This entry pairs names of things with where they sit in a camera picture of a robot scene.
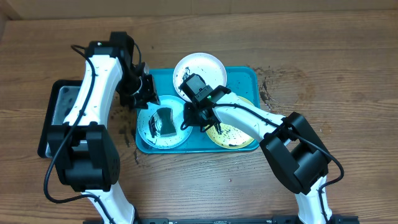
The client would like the light blue speckled plate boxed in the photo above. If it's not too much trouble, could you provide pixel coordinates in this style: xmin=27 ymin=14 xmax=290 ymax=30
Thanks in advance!
xmin=137 ymin=95 xmax=192 ymax=150

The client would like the white speckled plate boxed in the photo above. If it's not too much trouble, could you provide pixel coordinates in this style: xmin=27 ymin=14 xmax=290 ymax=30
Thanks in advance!
xmin=172 ymin=53 xmax=228 ymax=102

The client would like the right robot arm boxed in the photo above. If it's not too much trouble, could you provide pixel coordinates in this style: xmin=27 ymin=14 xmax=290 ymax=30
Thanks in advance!
xmin=179 ymin=73 xmax=332 ymax=223

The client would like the green yellow sponge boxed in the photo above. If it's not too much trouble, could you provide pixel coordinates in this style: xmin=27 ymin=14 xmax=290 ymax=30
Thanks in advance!
xmin=157 ymin=108 xmax=177 ymax=138

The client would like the black rectangular water tray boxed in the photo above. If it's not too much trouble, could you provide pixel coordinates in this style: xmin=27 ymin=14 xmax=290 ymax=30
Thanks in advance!
xmin=37 ymin=80 xmax=82 ymax=158

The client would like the teal plastic tray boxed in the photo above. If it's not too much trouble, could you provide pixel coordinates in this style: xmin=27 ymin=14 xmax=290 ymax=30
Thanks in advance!
xmin=135 ymin=67 xmax=260 ymax=154

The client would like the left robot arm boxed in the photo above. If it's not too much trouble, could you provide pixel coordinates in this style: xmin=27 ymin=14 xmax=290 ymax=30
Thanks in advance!
xmin=43 ymin=32 xmax=160 ymax=223

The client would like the green rimmed plate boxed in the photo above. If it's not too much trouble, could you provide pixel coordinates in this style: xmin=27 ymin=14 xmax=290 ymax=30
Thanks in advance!
xmin=205 ymin=95 xmax=256 ymax=150

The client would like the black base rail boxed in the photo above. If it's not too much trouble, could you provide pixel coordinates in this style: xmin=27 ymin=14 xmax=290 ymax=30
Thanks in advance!
xmin=136 ymin=215 xmax=360 ymax=224

